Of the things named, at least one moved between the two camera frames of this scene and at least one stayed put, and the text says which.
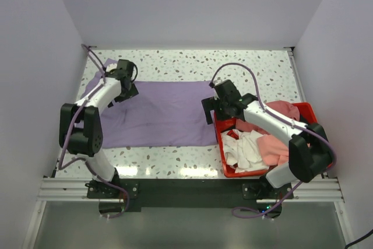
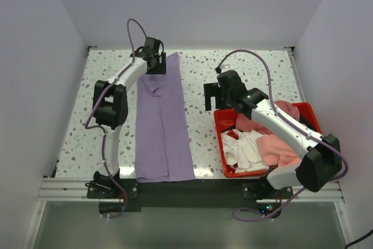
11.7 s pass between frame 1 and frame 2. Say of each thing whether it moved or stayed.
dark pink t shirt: stayed
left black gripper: moved
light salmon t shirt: stayed
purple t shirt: moved
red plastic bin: stayed
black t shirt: stayed
